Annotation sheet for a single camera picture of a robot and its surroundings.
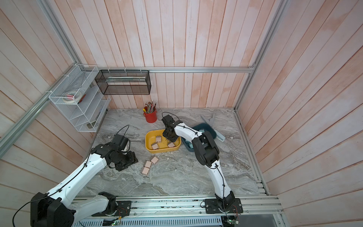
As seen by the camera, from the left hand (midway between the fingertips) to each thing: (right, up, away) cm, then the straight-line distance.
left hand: (133, 165), depth 79 cm
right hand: (+16, +14, +22) cm, 31 cm away
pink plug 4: (+10, 0, +11) cm, 15 cm away
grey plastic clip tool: (+51, +24, +31) cm, 65 cm away
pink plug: (+11, +12, +19) cm, 25 cm away
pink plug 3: (+21, +9, +16) cm, 28 cm away
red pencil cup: (+4, +28, +30) cm, 41 cm away
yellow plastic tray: (+9, +10, +19) cm, 23 cm away
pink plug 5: (+6, -2, +9) cm, 11 cm away
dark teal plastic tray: (+44, +21, +25) cm, 54 cm away
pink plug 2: (+9, +8, +16) cm, 20 cm away
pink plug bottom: (+5, -5, +6) cm, 10 cm away
